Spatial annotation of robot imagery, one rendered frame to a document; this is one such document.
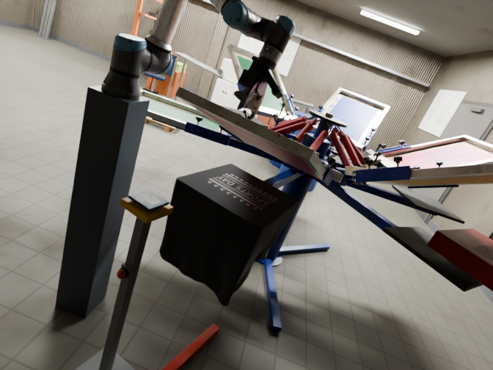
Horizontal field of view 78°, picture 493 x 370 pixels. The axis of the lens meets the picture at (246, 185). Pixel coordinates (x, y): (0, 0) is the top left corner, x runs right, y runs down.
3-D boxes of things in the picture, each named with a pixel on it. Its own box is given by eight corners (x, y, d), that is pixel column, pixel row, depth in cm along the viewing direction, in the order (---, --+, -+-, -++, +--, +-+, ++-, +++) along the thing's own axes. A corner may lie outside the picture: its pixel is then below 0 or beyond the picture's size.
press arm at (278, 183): (229, 216, 139) (233, 204, 137) (218, 209, 141) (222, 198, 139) (307, 172, 247) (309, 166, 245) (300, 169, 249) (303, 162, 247)
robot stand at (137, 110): (54, 305, 165) (87, 86, 121) (78, 285, 182) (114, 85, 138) (84, 318, 164) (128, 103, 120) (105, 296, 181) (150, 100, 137)
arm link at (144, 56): (103, 62, 122) (108, 26, 117) (129, 67, 134) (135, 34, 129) (124, 73, 118) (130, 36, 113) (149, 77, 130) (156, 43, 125)
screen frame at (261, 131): (309, 160, 100) (314, 150, 99) (174, 95, 119) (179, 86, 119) (327, 183, 174) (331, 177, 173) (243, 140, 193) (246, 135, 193)
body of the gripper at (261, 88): (243, 91, 116) (258, 61, 114) (263, 99, 113) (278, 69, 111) (236, 84, 108) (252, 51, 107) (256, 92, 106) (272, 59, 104)
